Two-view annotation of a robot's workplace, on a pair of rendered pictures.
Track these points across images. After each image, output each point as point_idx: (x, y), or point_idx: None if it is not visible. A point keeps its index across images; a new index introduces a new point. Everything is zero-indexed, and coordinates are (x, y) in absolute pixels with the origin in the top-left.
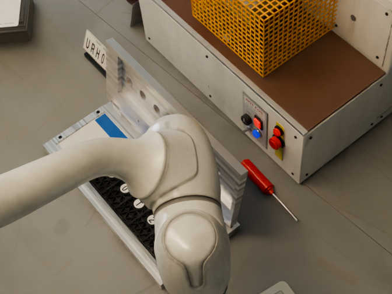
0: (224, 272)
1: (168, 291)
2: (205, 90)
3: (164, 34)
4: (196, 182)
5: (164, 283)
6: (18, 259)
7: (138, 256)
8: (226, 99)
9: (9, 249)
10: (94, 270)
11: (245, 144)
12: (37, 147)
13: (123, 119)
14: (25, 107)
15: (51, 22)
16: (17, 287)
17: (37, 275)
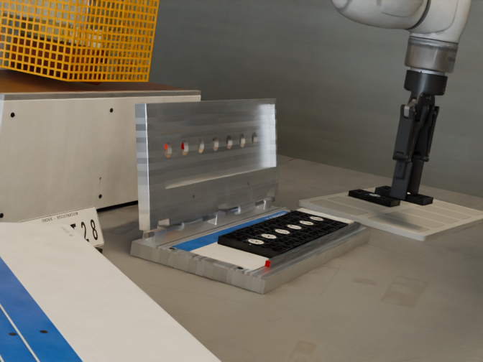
0: None
1: (464, 26)
2: (93, 195)
3: (39, 159)
4: None
5: (468, 8)
6: (439, 301)
7: (353, 235)
8: (123, 165)
9: (436, 307)
10: (391, 266)
11: None
12: (262, 299)
13: (172, 238)
14: (192, 311)
15: None
16: (471, 299)
17: (441, 291)
